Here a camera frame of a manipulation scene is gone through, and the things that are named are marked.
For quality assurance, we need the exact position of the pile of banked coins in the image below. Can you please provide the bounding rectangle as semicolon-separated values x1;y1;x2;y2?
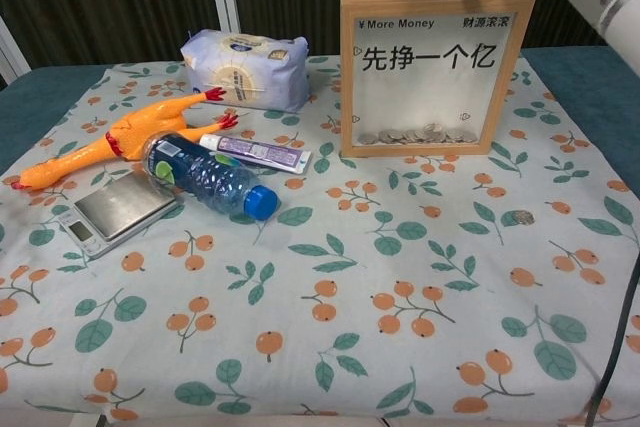
358;121;469;146

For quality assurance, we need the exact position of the teal table cover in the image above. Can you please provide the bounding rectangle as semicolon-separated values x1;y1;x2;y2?
0;46;640;196

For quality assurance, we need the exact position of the pale blue tissue pack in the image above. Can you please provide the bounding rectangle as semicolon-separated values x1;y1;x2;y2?
180;29;310;114

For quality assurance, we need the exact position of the purple white toothpaste tube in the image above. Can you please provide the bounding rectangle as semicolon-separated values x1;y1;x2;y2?
199;133;314;176

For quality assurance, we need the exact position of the blue capped water bottle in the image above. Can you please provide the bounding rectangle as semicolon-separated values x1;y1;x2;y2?
142;131;280;222

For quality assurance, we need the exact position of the floral fruit print tablecloth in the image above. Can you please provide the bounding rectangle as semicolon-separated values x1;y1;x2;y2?
0;53;640;427

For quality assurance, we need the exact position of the yellow rubber chicken toy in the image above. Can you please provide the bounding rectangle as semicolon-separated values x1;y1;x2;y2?
10;87;241;192

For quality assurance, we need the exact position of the silver digital pocket scale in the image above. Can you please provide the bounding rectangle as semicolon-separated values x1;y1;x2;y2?
57;170;184;261

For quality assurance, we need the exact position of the wooden framed box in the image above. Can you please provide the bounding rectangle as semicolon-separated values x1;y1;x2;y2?
340;0;538;159

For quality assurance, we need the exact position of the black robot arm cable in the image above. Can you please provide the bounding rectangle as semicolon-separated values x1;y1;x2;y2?
584;241;640;427

